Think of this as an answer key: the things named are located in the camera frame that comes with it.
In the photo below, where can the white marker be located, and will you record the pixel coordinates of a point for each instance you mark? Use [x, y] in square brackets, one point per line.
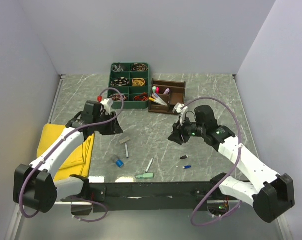
[149, 164]

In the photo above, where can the small grey eraser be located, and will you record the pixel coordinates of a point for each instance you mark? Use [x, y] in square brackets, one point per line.
[124, 140]

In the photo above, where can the black base bar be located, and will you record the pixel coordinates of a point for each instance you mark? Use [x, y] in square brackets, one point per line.
[140, 196]

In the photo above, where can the blue capped white pen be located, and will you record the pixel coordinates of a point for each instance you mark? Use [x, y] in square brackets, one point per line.
[155, 96]

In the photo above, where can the blue capped glue stick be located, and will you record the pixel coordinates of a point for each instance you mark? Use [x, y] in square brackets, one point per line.
[116, 160]

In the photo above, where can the short blue pen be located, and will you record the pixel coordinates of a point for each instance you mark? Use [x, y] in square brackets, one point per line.
[126, 151]

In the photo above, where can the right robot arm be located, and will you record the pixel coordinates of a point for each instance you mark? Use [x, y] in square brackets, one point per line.
[269, 193]

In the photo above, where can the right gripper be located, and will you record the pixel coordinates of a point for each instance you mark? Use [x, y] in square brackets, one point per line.
[176, 137]

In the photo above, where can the aluminium rail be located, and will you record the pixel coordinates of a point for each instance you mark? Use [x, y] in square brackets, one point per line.
[72, 203]

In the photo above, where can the orange capped white pen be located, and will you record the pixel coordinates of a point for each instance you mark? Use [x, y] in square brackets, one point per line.
[158, 100]

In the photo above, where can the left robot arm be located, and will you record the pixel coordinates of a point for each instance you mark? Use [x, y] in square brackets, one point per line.
[34, 185]

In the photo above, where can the brown wooden desk organizer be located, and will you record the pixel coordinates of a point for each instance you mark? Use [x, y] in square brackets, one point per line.
[176, 95]

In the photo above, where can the yellow capped white pen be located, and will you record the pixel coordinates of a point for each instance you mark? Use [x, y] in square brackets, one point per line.
[157, 101]

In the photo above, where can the short mint green highlighter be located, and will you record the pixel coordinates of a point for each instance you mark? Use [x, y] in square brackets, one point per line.
[143, 176]

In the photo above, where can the green compartment tray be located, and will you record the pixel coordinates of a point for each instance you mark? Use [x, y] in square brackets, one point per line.
[129, 81]

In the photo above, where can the yellow cloth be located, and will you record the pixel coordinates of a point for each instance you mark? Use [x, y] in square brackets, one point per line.
[78, 162]

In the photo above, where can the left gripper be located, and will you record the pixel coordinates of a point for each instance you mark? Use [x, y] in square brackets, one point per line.
[116, 128]

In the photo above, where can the lilac pastel highlighter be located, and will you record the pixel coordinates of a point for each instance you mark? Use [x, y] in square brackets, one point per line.
[167, 91]

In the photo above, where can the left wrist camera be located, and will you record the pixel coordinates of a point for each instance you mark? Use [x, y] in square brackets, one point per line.
[106, 103]

